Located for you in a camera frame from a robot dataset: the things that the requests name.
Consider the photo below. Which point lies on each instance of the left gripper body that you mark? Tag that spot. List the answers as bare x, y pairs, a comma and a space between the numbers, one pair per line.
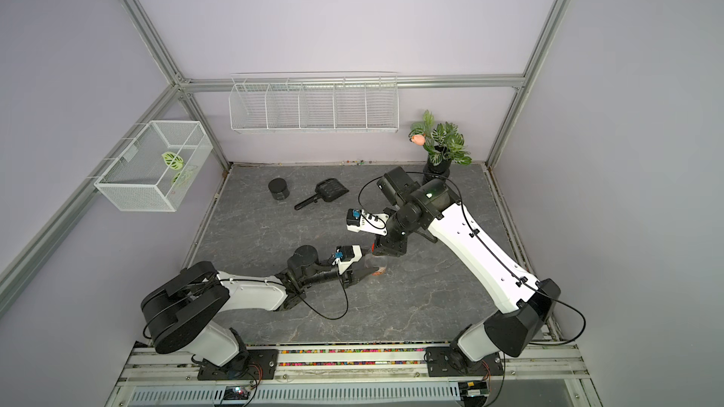
345, 277

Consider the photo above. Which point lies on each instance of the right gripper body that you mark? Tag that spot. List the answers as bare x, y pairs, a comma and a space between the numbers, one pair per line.
394, 241

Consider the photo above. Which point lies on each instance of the clear bottle red label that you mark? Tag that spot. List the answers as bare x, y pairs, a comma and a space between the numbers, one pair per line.
378, 264

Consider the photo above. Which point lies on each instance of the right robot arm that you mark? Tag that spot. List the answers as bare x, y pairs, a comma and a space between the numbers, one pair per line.
524, 302

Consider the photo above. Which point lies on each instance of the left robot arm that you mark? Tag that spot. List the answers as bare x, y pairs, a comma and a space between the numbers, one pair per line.
180, 315

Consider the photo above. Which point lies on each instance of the black scoop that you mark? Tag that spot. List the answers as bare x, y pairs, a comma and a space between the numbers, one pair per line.
328, 191

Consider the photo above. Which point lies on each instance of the black vase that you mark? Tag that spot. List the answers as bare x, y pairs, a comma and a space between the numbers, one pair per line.
436, 169

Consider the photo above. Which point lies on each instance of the artificial green plant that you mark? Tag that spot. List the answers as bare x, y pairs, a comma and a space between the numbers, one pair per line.
442, 141

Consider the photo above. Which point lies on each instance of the black round jar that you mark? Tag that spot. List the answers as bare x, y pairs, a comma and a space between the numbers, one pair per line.
278, 188

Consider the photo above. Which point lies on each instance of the green leaf in basket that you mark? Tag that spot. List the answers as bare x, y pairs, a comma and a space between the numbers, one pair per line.
173, 161

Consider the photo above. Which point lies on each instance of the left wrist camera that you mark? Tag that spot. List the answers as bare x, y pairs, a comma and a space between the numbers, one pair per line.
345, 256

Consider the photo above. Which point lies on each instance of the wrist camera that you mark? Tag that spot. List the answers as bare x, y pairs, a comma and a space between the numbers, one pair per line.
360, 220
345, 256

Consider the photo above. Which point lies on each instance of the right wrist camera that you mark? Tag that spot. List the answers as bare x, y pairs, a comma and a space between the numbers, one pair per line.
360, 220

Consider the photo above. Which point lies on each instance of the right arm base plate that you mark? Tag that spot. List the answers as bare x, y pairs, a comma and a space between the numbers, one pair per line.
449, 362

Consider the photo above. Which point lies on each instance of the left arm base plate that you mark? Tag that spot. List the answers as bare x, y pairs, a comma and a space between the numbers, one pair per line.
257, 364

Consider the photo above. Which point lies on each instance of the long white wire shelf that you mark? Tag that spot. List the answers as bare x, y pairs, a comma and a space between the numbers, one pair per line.
321, 102

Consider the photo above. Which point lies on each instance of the white wire basket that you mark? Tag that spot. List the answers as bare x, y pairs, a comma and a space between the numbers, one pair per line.
139, 181

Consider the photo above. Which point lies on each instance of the aluminium front rail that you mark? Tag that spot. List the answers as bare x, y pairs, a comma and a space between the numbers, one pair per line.
354, 374

